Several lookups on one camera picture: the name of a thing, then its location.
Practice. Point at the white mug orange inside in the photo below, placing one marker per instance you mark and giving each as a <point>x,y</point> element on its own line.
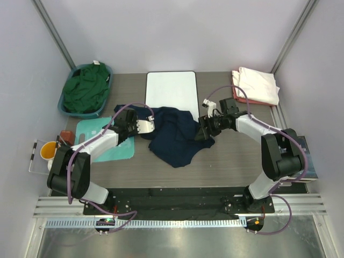
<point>48,151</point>

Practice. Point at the teal cutting board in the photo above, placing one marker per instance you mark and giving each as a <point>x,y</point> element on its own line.
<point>88,128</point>

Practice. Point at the clear acrylic tray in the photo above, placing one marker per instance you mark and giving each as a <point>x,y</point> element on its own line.
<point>38,165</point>

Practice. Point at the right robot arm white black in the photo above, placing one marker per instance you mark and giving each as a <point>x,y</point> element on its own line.
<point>281,155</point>

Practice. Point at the white slotted cable duct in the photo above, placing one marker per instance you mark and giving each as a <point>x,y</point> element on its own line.
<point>107,223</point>

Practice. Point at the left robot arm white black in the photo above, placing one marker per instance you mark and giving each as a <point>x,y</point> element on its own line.
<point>71,165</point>

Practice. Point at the white board with black rim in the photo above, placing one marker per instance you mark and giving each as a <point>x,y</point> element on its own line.
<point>175,89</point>

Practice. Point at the brown red block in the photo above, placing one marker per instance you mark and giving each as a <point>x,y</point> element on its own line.
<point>68,136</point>

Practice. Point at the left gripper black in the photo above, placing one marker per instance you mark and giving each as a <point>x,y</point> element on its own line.
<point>134,122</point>

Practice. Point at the navy blue t shirt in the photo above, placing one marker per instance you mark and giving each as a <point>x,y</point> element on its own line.
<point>173,139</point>

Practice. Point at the pink folded t shirt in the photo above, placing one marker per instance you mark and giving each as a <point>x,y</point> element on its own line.
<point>237,94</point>

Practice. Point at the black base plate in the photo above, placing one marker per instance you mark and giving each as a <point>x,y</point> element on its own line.
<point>225,200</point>

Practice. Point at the green t shirt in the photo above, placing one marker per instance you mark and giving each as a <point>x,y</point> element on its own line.
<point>87,91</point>

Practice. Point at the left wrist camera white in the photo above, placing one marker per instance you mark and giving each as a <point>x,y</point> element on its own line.
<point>144,126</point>

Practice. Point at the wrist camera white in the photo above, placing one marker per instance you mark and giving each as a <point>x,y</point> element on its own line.
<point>144,126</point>
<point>210,106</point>

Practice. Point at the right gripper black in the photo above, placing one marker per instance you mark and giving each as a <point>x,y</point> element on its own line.
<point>203,133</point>

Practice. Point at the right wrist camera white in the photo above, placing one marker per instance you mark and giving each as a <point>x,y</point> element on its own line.
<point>210,106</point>

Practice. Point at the black white marker pen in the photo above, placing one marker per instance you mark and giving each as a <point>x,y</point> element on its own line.
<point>33,151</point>

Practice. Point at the dark blue book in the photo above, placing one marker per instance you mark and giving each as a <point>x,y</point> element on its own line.
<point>311,174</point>

